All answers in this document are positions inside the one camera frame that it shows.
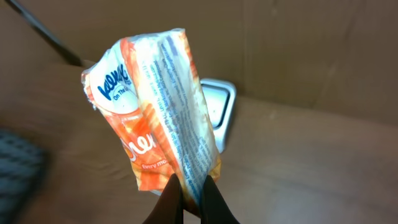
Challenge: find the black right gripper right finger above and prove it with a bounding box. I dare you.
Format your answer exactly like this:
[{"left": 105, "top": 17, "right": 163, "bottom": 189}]
[{"left": 200, "top": 175, "right": 239, "bottom": 224}]

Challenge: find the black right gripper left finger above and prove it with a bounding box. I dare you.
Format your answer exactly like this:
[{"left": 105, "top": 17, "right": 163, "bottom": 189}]
[{"left": 143, "top": 174, "right": 183, "bottom": 224}]

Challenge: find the orange tissue pack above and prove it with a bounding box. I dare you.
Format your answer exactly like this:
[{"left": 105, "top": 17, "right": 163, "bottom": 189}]
[{"left": 81, "top": 28, "right": 221, "bottom": 211}]

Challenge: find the white barcode scanner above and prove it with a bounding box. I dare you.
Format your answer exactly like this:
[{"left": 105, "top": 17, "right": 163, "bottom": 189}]
[{"left": 200, "top": 78, "right": 237, "bottom": 154}]

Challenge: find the grey plastic basket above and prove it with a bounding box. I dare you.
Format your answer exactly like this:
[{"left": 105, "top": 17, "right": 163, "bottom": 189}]
[{"left": 1, "top": 129, "right": 47, "bottom": 223}]

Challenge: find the black cable in background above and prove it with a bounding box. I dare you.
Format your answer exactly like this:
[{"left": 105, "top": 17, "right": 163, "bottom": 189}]
[{"left": 4, "top": 0, "right": 84, "bottom": 68}]

